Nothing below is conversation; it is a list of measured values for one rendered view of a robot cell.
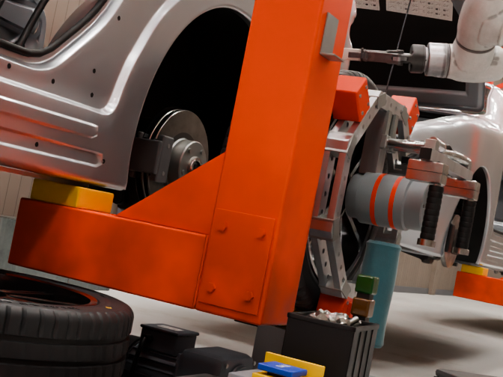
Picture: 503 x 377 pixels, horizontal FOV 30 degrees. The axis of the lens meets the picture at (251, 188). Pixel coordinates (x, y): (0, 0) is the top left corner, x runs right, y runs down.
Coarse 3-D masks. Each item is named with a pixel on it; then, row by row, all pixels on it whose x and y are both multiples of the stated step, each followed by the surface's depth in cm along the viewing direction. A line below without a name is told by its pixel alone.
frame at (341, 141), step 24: (384, 96) 242; (336, 144) 227; (336, 168) 227; (336, 192) 226; (312, 216) 228; (336, 216) 227; (312, 240) 230; (336, 240) 230; (384, 240) 271; (336, 264) 232; (336, 288) 237
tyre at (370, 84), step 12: (348, 72) 245; (372, 84) 257; (228, 132) 236; (384, 168) 277; (372, 228) 276; (360, 264) 271; (300, 276) 234; (312, 276) 241; (348, 276) 264; (300, 288) 237; (312, 288) 242; (300, 300) 241; (312, 300) 243
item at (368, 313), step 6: (354, 300) 202; (360, 300) 202; (366, 300) 201; (372, 300) 203; (354, 306) 202; (360, 306) 201; (366, 306) 201; (372, 306) 203; (354, 312) 202; (360, 312) 201; (366, 312) 201; (372, 312) 203
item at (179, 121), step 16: (176, 112) 267; (192, 112) 275; (160, 128) 261; (176, 128) 268; (192, 128) 276; (176, 144) 268; (192, 144) 269; (176, 160) 265; (144, 176) 261; (176, 176) 265; (144, 192) 262
